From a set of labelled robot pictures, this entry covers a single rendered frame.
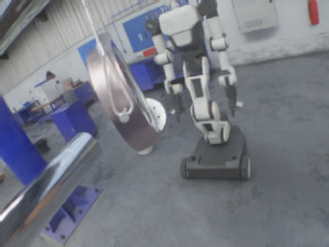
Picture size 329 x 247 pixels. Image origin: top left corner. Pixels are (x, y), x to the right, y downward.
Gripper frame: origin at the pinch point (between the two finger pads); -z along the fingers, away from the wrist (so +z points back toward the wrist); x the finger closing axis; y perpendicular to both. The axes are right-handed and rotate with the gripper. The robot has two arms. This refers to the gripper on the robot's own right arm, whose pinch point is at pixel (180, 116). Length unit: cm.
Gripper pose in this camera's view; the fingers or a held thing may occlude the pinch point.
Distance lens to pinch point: 156.1
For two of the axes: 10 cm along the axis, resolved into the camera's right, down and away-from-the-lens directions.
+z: -2.5, -9.3, -2.6
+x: -4.4, 3.5, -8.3
